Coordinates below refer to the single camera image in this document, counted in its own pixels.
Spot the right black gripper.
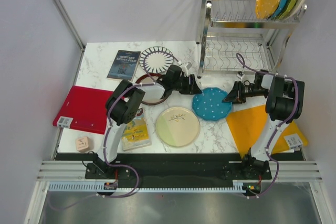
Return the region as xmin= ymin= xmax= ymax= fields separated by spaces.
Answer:
xmin=223 ymin=81 xmax=268 ymax=104

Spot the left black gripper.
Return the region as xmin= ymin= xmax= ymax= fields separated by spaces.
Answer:
xmin=172 ymin=74 xmax=201 ymax=95

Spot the stainless steel dish rack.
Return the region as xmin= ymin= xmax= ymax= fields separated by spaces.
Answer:
xmin=196 ymin=0 xmax=308 ymax=78

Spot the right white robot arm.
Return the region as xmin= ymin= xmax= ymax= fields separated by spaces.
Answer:
xmin=222 ymin=70 xmax=305 ymax=179

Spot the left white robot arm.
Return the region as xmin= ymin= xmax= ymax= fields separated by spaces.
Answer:
xmin=85 ymin=65 xmax=202 ymax=179

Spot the orange cutting board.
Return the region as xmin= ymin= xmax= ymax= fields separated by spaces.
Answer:
xmin=226 ymin=105 xmax=308 ymax=157

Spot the cream plate with red rim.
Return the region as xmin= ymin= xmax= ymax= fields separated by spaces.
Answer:
xmin=136 ymin=73 xmax=167 ymax=105

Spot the cream and green floral plate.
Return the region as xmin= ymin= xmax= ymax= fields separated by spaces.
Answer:
xmin=155 ymin=107 xmax=200 ymax=148

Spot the black and white striped plate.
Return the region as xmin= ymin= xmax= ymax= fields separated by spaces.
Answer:
xmin=139 ymin=46 xmax=174 ymax=73

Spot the dark blue paperback book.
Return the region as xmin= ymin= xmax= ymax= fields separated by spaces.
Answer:
xmin=107 ymin=50 xmax=141 ymax=81

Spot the yellow illustrated paperback book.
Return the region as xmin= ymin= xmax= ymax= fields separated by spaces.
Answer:
xmin=121 ymin=108 xmax=152 ymax=151

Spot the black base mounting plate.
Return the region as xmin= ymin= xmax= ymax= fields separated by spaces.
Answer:
xmin=86 ymin=153 xmax=271 ymax=182

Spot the red folder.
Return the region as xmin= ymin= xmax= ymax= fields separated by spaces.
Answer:
xmin=52 ymin=86 xmax=113 ymax=134

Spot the small pink box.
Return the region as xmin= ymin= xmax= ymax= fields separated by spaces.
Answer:
xmin=75 ymin=136 xmax=92 ymax=153

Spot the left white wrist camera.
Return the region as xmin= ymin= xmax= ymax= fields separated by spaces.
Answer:
xmin=180 ymin=62 xmax=192 ymax=77

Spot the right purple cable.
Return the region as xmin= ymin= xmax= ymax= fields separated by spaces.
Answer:
xmin=235 ymin=52 xmax=300 ymax=200

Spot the grey slotted cable duct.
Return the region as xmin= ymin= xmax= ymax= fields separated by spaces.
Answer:
xmin=48 ymin=181 xmax=252 ymax=193

